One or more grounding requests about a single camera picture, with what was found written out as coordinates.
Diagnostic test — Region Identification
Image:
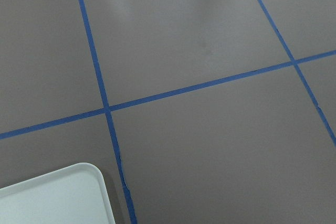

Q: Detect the cream plastic tray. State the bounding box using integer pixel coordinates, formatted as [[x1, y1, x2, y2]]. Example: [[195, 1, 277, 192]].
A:
[[1, 163, 115, 223]]

